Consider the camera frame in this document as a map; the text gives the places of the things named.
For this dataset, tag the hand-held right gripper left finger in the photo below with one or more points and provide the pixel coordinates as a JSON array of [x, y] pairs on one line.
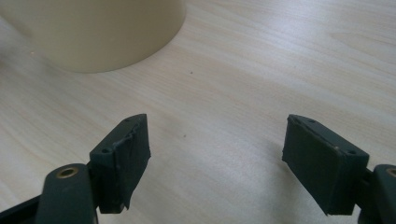
[[124, 165]]

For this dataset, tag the cream round container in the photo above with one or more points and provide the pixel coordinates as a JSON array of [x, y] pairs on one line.
[[102, 31]]

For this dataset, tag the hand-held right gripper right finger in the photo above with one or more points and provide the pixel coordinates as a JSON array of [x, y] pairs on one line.
[[323, 168]]

